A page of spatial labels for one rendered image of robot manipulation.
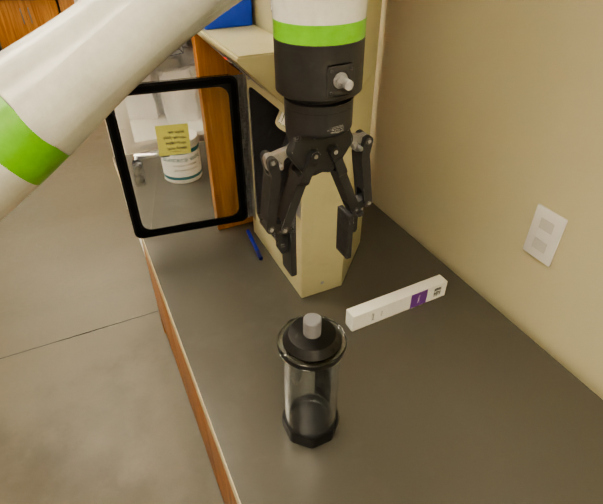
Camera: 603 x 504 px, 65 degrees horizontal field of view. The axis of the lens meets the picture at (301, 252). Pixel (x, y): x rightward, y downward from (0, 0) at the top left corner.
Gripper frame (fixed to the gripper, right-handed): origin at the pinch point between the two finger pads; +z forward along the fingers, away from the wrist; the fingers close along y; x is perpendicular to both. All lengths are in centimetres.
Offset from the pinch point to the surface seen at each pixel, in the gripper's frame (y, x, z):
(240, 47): 4.0, 36.8, -16.5
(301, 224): 12.5, 31.4, 19.3
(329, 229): 19.4, 31.3, 22.6
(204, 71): 5, 68, -4
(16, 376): -82, 133, 133
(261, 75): 5.4, 31.2, -13.1
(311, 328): -1.4, -1.1, 14.1
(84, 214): -41, 263, 134
